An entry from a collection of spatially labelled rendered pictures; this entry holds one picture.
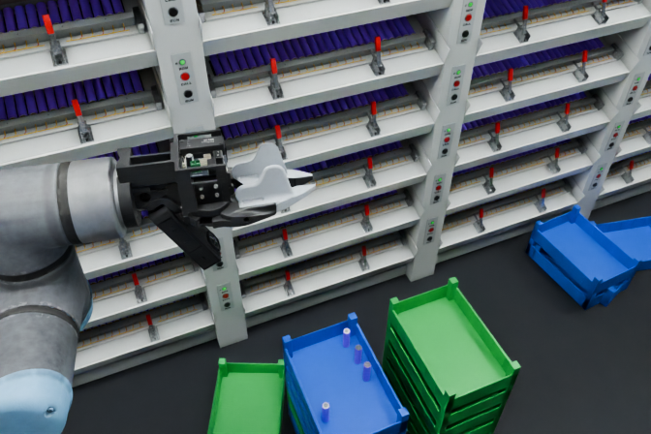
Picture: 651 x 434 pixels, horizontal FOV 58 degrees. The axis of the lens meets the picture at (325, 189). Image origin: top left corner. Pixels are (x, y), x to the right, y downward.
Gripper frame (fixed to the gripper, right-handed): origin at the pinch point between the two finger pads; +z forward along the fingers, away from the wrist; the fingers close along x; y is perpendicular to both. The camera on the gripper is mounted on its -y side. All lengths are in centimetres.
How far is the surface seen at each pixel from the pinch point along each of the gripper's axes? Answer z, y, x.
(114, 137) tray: -31, -28, 61
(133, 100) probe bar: -26, -23, 67
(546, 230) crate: 106, -104, 86
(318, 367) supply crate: 9, -85, 33
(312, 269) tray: 16, -98, 79
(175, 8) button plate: -14, -1, 61
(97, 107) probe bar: -33, -23, 66
